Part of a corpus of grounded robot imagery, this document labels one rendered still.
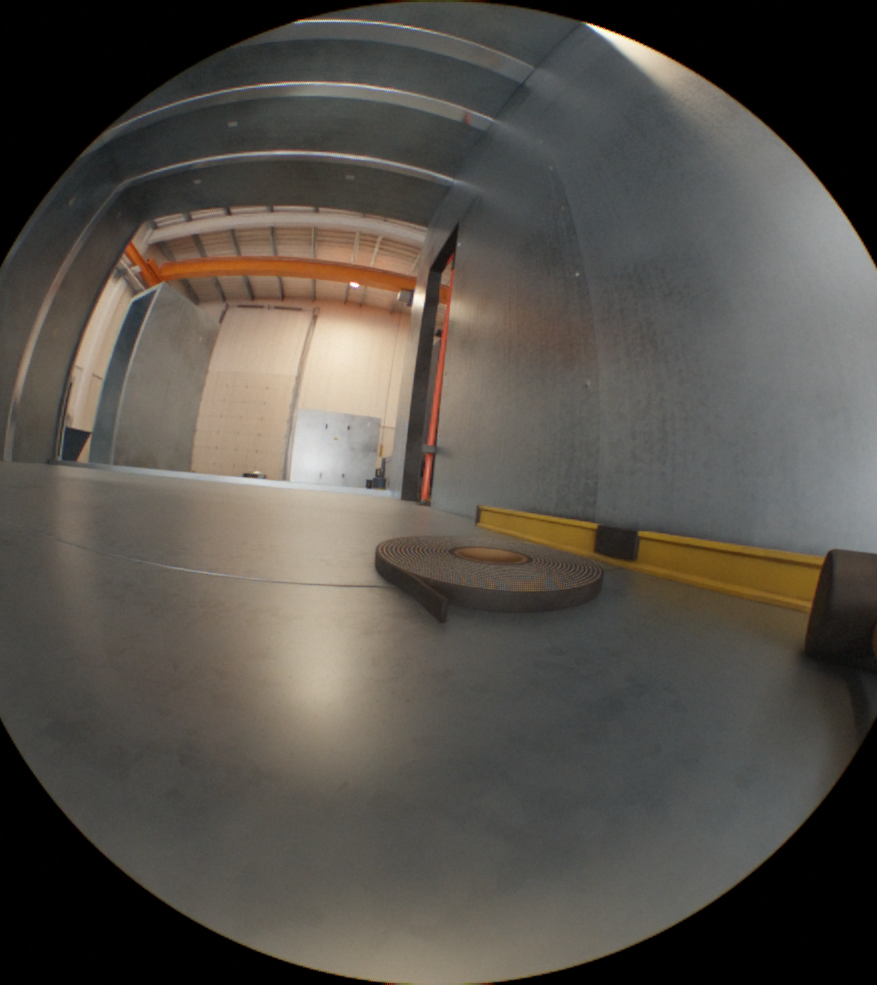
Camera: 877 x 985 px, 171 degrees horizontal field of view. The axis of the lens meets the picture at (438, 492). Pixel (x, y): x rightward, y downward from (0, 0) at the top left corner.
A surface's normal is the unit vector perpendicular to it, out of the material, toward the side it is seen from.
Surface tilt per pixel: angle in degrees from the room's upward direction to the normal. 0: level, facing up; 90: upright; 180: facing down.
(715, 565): 90
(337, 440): 90
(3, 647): 0
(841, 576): 51
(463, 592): 90
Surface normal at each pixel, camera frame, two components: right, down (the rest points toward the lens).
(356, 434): 0.35, 0.04
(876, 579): -0.65, -0.69
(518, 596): -0.01, 0.00
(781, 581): -0.93, -0.08
